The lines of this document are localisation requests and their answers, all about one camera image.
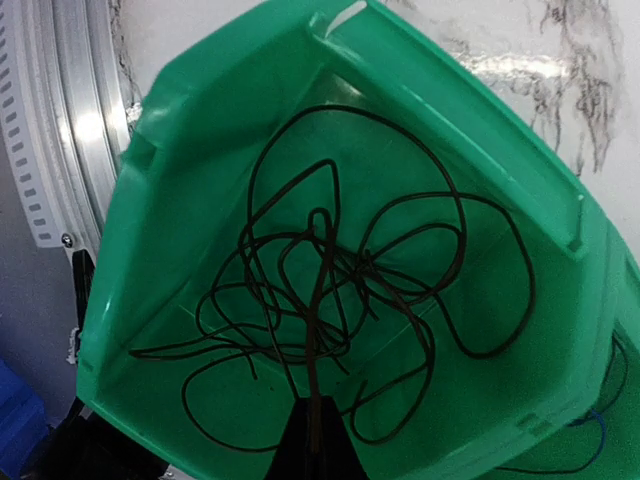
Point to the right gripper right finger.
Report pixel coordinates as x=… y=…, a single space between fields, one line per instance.
x=337 y=458

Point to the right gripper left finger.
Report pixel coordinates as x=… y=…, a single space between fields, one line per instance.
x=292 y=458

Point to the green three-compartment bin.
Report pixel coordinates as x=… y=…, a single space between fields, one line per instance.
x=319 y=201

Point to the blue plastic crate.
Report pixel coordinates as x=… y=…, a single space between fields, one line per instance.
x=23 y=422

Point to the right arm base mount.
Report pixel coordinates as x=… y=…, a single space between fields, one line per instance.
x=83 y=268

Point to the front aluminium rail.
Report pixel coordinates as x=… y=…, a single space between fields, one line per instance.
x=64 y=101

